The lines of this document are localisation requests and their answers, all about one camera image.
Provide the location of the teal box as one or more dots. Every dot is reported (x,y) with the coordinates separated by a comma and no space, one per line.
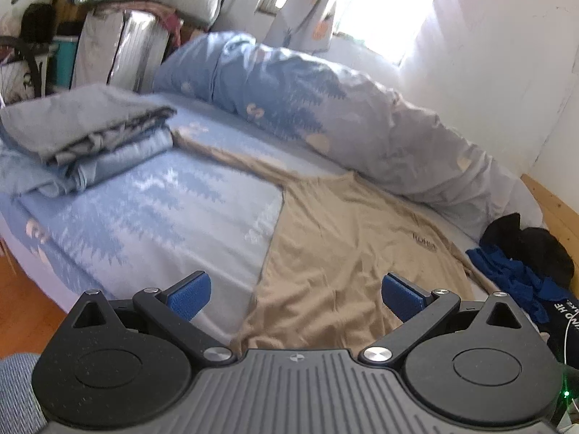
(65,61)

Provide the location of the person's grey knit clothing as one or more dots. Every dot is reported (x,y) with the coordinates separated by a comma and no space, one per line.
(16,393)

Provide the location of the blue tree-print duvet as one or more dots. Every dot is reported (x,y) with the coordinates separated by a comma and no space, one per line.
(362,122)

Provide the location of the wooden headboard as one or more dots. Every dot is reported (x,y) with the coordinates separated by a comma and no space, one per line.
(556,208)

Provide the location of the black bag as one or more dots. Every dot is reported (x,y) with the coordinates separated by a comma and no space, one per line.
(38,25)

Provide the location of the black garment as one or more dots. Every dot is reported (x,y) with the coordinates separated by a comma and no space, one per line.
(538,253)

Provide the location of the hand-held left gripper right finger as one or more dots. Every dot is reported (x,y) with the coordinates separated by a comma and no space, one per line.
(402,298)

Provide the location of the white printed curtain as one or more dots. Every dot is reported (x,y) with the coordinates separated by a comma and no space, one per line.
(307,9)

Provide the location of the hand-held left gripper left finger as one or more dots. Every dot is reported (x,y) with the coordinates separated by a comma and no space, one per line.
(187,296)

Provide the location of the window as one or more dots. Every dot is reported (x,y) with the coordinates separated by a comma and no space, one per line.
(384,9)

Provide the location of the folded light blue sheet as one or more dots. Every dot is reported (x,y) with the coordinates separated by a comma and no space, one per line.
(113,162)

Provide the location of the tan long-sleeve shirt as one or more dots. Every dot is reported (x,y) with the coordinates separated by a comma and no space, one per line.
(343,253)

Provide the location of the navy garment with white print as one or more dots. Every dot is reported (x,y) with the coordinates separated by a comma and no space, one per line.
(558,325)

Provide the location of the folded grey blanket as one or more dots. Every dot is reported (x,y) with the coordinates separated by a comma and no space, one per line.
(77,113)

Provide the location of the royal blue garment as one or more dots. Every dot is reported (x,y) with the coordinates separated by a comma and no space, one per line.
(511,275)

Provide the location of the silver storage bag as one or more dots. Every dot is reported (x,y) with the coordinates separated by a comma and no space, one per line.
(135,49)

